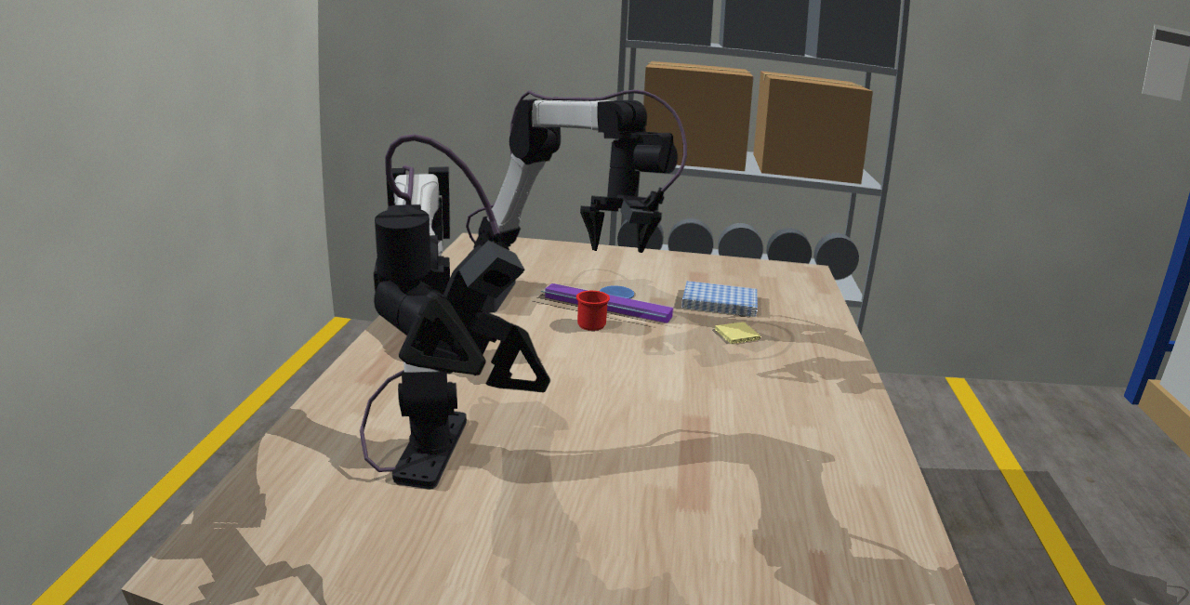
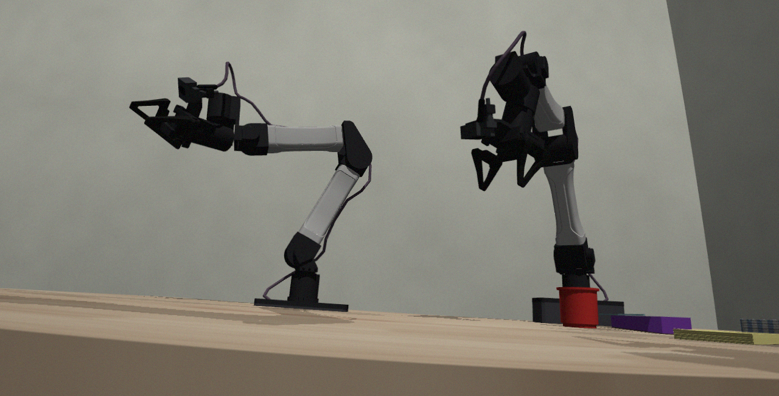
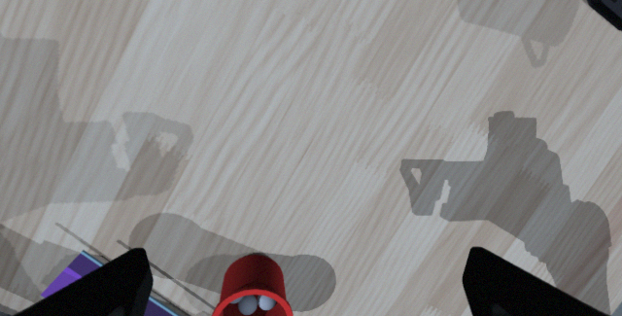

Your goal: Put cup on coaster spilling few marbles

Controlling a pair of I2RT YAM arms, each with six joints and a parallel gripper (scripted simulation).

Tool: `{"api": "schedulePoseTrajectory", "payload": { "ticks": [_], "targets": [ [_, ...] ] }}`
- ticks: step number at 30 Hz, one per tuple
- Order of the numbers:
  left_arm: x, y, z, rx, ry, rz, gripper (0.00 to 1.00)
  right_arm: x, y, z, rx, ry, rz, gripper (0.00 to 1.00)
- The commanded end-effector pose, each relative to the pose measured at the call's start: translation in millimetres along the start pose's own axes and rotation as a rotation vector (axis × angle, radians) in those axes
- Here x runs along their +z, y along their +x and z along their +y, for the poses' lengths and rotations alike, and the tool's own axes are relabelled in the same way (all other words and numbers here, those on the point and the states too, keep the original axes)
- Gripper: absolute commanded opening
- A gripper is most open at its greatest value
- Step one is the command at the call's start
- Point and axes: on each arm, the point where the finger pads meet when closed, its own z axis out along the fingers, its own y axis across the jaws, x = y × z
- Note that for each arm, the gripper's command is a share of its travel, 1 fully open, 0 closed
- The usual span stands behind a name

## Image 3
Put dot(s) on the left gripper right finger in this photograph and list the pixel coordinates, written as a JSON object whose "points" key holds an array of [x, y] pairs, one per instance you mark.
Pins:
{"points": [[496, 287]]}

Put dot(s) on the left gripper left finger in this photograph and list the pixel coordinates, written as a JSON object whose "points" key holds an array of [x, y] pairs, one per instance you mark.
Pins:
{"points": [[121, 287]]}

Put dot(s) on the red cup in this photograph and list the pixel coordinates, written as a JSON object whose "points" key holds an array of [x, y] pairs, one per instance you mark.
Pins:
{"points": [[253, 275]]}

